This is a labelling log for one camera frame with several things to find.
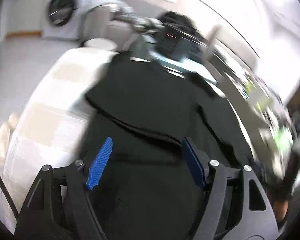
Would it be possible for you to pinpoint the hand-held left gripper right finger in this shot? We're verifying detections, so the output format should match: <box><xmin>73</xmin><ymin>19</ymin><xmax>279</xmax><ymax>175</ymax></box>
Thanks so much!
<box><xmin>182</xmin><ymin>137</ymin><xmax>278</xmax><ymax>240</ymax></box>

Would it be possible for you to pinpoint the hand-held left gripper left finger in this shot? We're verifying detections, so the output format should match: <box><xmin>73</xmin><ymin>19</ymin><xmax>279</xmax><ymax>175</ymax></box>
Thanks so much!
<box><xmin>15</xmin><ymin>137</ymin><xmax>113</xmax><ymax>240</ymax></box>

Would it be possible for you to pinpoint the black knit garment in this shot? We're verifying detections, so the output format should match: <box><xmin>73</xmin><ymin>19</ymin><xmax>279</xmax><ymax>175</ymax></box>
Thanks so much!
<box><xmin>77</xmin><ymin>52</ymin><xmax>265</xmax><ymax>240</ymax></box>

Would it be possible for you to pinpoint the person's right forearm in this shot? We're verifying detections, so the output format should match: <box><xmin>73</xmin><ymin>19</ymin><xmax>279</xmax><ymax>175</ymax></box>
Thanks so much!
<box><xmin>275</xmin><ymin>152</ymin><xmax>300</xmax><ymax>230</ymax></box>

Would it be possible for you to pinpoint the pile of black clothes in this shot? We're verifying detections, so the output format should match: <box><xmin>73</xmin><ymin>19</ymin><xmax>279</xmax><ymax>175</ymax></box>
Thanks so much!
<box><xmin>157</xmin><ymin>11</ymin><xmax>198</xmax><ymax>34</ymax></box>

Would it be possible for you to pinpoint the black metal rod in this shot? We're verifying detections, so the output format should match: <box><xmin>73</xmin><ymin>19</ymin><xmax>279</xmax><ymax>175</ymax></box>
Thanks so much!
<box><xmin>0</xmin><ymin>159</ymin><xmax>20</xmax><ymax>217</ymax></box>

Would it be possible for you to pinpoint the white round stool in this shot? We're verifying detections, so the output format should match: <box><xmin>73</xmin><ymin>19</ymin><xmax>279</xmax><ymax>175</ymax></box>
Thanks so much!
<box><xmin>84</xmin><ymin>38</ymin><xmax>118</xmax><ymax>53</ymax></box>

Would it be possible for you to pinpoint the light grey sofa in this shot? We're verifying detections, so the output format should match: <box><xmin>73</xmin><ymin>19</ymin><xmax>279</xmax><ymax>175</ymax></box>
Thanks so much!
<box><xmin>86</xmin><ymin>0</ymin><xmax>143</xmax><ymax>50</ymax></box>

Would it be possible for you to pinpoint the white washing machine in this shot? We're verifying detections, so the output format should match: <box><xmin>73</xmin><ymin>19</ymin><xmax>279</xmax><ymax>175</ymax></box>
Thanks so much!
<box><xmin>41</xmin><ymin>0</ymin><xmax>95</xmax><ymax>40</ymax></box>

